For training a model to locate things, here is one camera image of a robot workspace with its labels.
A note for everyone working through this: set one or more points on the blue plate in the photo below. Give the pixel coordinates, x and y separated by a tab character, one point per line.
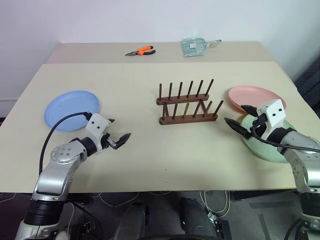
70	107

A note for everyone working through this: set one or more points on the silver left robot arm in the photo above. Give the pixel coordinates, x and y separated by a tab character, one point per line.
60	155

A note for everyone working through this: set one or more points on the dark rounded shape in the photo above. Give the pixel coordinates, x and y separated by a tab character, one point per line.
132	220
196	217

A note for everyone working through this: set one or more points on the black table frame bar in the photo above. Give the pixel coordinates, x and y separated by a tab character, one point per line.
262	195

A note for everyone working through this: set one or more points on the clear plastic bag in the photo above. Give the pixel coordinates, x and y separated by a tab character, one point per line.
193	48

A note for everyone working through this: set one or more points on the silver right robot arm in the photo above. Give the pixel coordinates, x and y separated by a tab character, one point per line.
300	141

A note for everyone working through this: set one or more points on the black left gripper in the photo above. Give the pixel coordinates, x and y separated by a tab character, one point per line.
106	142

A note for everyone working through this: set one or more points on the wooden dish rack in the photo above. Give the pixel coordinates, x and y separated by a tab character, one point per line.
187	120

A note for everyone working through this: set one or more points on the pink-red plate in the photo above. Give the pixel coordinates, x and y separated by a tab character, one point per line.
250	96

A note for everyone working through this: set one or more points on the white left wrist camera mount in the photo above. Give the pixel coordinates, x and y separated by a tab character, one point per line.
96	123

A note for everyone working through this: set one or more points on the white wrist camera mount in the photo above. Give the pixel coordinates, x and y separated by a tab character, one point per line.
96	123
275	112

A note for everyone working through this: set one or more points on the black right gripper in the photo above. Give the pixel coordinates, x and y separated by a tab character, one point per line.
260	128

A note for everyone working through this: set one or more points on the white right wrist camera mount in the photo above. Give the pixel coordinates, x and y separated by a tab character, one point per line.
275	112

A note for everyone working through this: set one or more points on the light green plate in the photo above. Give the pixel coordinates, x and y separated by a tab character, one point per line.
265	153

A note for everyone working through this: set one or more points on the black mesh chair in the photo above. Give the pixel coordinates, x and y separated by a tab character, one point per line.
308	77

